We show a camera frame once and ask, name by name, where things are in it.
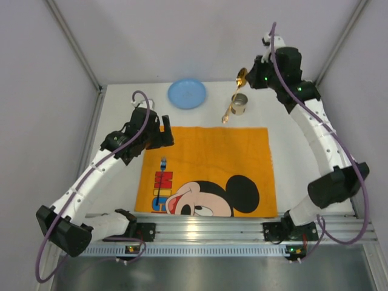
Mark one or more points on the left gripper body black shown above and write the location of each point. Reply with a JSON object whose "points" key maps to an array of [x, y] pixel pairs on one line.
{"points": [[160, 137]]}

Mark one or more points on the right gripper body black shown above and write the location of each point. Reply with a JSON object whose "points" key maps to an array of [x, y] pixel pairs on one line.
{"points": [[253, 76]]}

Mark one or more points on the gold metal spoon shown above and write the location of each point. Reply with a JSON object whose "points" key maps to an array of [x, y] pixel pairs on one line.
{"points": [[240, 83]]}

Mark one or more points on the blue fork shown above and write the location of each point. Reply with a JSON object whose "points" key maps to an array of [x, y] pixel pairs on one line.
{"points": [[163, 166]]}

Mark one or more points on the light blue plate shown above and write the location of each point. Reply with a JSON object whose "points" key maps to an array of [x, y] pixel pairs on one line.
{"points": [[187, 93]]}

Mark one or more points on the orange cartoon mouse towel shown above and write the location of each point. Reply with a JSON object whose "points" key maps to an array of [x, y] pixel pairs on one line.
{"points": [[223, 172]]}

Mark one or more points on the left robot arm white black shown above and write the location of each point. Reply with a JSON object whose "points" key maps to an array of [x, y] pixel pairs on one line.
{"points": [[65, 222]]}

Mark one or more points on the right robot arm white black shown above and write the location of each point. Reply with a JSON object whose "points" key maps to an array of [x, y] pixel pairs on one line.
{"points": [[338, 181]]}

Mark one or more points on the small metal cup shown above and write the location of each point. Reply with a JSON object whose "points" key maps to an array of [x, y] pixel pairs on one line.
{"points": [[239, 104]]}

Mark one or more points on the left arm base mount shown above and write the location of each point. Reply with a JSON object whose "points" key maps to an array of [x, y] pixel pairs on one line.
{"points": [[144, 231]]}

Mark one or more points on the aluminium rail beam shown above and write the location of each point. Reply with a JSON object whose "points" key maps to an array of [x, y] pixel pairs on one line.
{"points": [[193, 229]]}

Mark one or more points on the slotted cable duct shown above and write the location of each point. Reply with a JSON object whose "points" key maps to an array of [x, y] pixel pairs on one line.
{"points": [[158, 250]]}

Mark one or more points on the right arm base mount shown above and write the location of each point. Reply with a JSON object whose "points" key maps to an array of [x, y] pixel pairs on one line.
{"points": [[277, 232]]}

